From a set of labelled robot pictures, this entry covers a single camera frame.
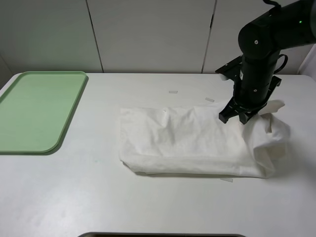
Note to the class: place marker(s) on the white short sleeve shirt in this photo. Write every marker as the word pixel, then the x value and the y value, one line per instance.
pixel 192 140

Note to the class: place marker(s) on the green plastic tray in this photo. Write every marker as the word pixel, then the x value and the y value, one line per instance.
pixel 36 110

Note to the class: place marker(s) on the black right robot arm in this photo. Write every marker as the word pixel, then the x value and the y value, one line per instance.
pixel 261 42

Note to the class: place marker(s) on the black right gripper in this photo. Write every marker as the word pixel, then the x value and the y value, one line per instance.
pixel 252 91

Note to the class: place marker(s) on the clear tape marker lower right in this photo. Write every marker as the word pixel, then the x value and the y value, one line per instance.
pixel 227 179

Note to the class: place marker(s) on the clear tape marker upper right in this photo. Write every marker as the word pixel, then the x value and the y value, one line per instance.
pixel 208 99

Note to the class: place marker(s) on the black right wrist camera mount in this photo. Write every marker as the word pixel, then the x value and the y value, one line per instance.
pixel 232 69

